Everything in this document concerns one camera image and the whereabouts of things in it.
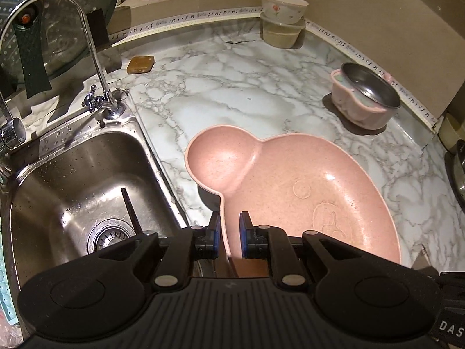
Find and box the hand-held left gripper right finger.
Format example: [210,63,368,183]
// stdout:
[239,210,366,293]

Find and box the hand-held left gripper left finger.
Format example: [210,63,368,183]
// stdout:
[96,211,222,293]

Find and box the pink bear-shaped divided plate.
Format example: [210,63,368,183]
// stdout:
[185,125,402,279]

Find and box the pink bowl with steel liner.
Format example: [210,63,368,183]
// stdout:
[330,62,401,131]

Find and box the cream cup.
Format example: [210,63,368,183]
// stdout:
[437,111,465,153]

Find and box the black chopstick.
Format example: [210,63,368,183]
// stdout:
[120,188,144,234]

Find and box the sink drain strainer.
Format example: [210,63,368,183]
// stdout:
[87,219,137,253]

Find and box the stainless steel sink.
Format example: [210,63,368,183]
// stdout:
[0,95,200,342]

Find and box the chrome gooseneck faucet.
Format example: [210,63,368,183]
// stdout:
[0,0,128,120]

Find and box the brown sponge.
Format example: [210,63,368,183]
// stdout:
[126,54,155,74]

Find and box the clear plastic container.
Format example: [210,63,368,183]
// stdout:
[261,16,306,49]

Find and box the teal draining mat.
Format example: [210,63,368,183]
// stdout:
[0,258,19,326]

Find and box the chrome tap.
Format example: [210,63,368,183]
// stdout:
[0,91,26,149]

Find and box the white floral bowl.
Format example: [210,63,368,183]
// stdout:
[260,0,309,25]

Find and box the black scrub pad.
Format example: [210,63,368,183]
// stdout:
[86,8,110,48]

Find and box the dark green holder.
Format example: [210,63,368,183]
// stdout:
[14,5,52,99]

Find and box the glass pot lid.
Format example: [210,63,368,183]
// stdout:
[0,0,121,81]

